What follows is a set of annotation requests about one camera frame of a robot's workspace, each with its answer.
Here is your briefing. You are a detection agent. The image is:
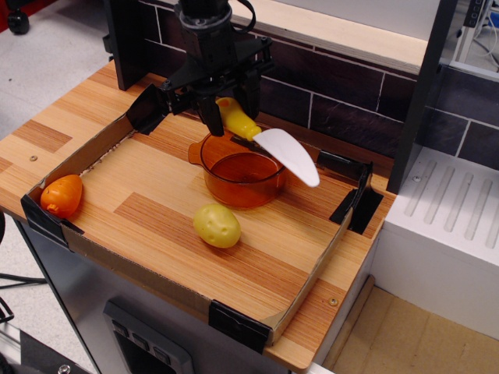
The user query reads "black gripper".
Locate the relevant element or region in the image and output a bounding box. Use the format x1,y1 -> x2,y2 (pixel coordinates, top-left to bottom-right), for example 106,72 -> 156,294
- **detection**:
161,15 -> 274,136

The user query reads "yellow handled toy knife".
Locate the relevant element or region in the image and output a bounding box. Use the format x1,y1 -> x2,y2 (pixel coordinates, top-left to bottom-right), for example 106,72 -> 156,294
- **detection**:
216,97 -> 320,188

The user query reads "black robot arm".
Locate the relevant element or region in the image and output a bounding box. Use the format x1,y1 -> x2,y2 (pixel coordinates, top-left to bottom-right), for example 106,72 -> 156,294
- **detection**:
160,1 -> 274,136

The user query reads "orange transparent plastic pot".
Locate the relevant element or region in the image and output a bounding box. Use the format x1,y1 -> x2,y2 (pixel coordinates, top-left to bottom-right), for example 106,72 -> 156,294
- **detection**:
188,132 -> 299,209

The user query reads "cardboard fence with black tape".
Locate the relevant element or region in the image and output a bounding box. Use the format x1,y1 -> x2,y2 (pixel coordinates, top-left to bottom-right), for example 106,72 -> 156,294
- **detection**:
23,83 -> 393,367

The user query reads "yellow toy potato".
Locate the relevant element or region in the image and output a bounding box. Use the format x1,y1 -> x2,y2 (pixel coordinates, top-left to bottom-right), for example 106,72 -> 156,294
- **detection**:
193,203 -> 242,249

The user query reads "orange toy carrot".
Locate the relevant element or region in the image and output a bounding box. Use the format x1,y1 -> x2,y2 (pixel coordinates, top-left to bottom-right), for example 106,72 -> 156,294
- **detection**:
40,175 -> 83,218

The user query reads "black caster wheel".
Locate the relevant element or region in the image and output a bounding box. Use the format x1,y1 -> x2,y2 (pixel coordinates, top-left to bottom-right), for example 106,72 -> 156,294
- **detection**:
5,0 -> 30,35

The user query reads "white toy sink drainboard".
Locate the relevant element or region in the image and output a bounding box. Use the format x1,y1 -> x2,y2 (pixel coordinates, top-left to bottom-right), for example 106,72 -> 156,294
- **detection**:
370,148 -> 498,338

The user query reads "toy oven control panel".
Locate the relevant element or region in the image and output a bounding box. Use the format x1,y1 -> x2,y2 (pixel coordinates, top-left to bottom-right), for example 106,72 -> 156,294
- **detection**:
103,301 -> 194,374

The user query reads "black vertical post right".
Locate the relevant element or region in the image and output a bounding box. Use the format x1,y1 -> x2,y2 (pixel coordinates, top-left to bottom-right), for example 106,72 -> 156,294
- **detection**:
387,1 -> 458,194

